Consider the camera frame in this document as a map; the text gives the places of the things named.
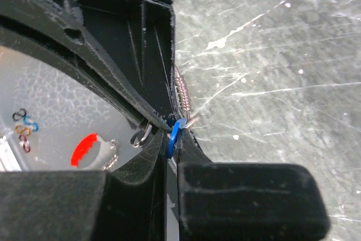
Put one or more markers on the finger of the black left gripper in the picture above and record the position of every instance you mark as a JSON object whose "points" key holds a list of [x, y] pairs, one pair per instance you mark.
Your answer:
{"points": [[73, 67]]}

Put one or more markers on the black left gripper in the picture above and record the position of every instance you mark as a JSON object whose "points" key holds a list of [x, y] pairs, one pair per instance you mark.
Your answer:
{"points": [[130, 44]]}

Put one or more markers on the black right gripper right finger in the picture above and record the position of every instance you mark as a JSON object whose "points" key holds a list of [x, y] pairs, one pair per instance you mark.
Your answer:
{"points": [[246, 201]]}

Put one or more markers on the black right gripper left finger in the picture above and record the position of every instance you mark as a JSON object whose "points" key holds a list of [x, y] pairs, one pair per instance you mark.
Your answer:
{"points": [[126, 204]]}

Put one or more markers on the bunch of silver keys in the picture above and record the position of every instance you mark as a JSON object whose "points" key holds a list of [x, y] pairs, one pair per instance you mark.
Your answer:
{"points": [[184, 100]]}

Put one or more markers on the blue key tag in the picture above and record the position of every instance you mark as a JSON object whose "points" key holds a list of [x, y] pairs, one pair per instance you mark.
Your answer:
{"points": [[178, 126]]}

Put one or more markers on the large silver keyring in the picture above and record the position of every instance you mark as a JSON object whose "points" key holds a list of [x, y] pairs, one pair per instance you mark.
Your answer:
{"points": [[141, 136]]}

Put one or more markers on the red and white tool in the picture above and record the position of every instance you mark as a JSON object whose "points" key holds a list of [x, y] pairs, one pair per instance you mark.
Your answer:
{"points": [[105, 159]]}

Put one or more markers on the aluminium frame rail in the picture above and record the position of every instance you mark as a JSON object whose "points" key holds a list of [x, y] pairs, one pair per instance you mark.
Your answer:
{"points": [[8, 160]]}

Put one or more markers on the small coloured chain links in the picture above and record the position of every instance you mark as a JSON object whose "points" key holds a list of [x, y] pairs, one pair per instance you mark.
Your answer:
{"points": [[24, 127]]}

